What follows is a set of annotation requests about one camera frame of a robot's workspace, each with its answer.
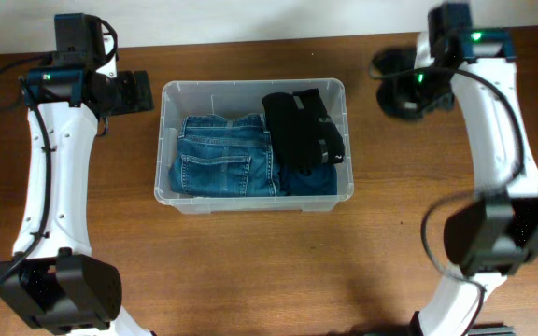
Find small black taped cloth roll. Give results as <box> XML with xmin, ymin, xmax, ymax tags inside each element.
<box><xmin>372</xmin><ymin>47</ymin><xmax>424</xmax><ymax>121</ymax></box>

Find dark blue jeans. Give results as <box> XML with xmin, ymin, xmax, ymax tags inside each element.
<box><xmin>168</xmin><ymin>114</ymin><xmax>280</xmax><ymax>198</ymax></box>

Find large black taped cloth bundle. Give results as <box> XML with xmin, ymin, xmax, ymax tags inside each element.
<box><xmin>262</xmin><ymin>89</ymin><xmax>346</xmax><ymax>170</ymax></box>

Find blue taped sweater bundle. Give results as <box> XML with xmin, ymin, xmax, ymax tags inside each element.
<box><xmin>279</xmin><ymin>164</ymin><xmax>337</xmax><ymax>196</ymax></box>

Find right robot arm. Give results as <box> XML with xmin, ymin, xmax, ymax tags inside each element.
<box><xmin>410</xmin><ymin>1</ymin><xmax>538</xmax><ymax>335</ymax></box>

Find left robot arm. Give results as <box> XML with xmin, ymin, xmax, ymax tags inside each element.
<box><xmin>0</xmin><ymin>13</ymin><xmax>153</xmax><ymax>335</ymax></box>

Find clear plastic storage bin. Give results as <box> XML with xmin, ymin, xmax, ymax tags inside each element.
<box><xmin>153</xmin><ymin>78</ymin><xmax>354</xmax><ymax>215</ymax></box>

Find right black camera cable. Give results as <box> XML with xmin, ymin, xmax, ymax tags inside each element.
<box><xmin>367</xmin><ymin>49</ymin><xmax>527</xmax><ymax>336</ymax></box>

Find black aluminium rail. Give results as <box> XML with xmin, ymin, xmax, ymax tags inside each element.
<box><xmin>466</xmin><ymin>324</ymin><xmax>517</xmax><ymax>336</ymax></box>

